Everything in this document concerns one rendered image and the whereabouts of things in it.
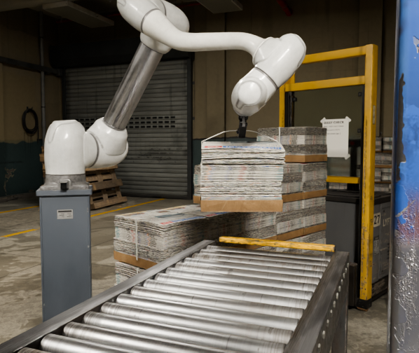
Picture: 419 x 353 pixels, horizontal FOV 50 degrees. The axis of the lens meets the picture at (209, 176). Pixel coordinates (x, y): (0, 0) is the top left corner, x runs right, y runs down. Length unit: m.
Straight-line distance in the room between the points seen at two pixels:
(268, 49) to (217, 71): 8.04
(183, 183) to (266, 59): 8.39
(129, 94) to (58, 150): 0.36
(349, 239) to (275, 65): 2.31
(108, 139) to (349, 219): 2.12
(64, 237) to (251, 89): 0.95
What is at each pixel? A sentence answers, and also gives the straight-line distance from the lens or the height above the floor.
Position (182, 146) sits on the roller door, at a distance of 9.69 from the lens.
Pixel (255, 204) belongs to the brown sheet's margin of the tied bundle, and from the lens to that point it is 1.56.
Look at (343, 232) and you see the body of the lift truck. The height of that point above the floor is 0.52.
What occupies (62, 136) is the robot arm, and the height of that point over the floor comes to 1.20.
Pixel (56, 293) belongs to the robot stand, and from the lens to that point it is 1.90.
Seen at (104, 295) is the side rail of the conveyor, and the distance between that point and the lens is 1.17.
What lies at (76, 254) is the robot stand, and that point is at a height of 0.74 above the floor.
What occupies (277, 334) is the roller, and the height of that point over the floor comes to 0.80.
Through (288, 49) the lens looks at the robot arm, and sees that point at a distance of 1.41.
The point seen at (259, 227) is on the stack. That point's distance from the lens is 2.51.
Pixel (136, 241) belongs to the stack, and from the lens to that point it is 2.12.
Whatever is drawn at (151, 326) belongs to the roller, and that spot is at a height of 0.80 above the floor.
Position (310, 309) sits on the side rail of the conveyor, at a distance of 1.08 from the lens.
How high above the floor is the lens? 1.17
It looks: 4 degrees down
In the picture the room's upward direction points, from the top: straight up
